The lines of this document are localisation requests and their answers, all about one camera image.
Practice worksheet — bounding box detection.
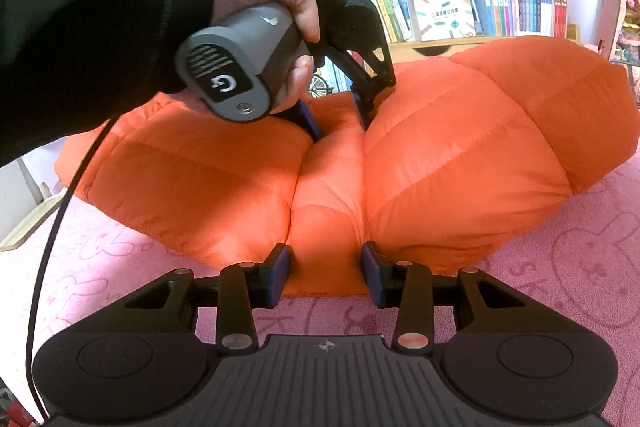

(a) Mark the white pencil pattern box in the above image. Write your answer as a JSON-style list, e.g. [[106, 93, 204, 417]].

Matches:
[[407, 0, 476, 42]]

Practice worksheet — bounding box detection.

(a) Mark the black jacket left forearm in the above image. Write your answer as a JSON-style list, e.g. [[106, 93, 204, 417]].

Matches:
[[1, 0, 214, 162]]

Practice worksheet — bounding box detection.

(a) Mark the miniature black bicycle model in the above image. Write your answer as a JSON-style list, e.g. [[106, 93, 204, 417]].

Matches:
[[308, 74, 334, 98]]

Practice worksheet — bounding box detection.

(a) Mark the wooden drawer organizer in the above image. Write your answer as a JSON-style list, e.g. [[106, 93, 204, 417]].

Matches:
[[388, 24, 586, 64]]

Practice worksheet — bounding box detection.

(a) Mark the orange puffer jacket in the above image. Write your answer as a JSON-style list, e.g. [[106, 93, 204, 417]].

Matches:
[[55, 37, 639, 296]]

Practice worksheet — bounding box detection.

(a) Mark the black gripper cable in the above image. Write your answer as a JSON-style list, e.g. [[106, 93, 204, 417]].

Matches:
[[24, 116, 122, 423]]

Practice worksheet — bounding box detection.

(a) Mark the pink toy house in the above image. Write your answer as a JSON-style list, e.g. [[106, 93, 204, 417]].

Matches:
[[596, 0, 640, 108]]

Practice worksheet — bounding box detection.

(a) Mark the pink patterned blanket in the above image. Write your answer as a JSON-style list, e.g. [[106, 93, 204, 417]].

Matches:
[[0, 156, 640, 427]]

